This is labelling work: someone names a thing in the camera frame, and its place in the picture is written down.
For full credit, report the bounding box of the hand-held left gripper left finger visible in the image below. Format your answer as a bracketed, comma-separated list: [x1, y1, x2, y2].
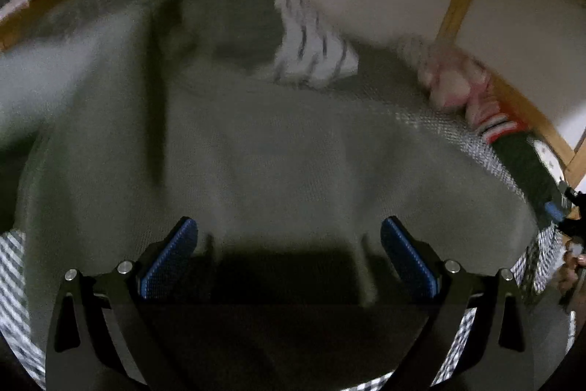
[45, 216, 200, 391]

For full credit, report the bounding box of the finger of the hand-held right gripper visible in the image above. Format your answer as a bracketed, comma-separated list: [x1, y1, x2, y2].
[544, 201, 567, 223]

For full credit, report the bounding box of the large grey garment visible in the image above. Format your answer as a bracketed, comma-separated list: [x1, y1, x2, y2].
[0, 0, 545, 391]

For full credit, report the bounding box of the person's right hand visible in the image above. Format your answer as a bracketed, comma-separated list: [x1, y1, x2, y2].
[555, 235, 586, 305]

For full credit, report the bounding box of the pink cloth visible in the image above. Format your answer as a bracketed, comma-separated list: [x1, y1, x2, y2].
[418, 47, 493, 114]

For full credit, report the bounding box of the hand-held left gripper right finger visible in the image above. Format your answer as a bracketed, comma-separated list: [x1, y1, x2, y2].
[380, 215, 537, 391]

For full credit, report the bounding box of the dark green cloth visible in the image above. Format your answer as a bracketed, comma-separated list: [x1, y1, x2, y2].
[491, 133, 565, 229]

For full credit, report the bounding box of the checkered bed sheet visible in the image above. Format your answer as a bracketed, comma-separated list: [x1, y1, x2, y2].
[0, 98, 578, 391]

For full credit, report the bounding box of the white black-striped cloth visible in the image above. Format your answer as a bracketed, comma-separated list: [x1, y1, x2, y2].
[270, 0, 360, 92]

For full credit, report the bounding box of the red striped cloth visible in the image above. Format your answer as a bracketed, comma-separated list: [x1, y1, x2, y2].
[464, 89, 532, 145]

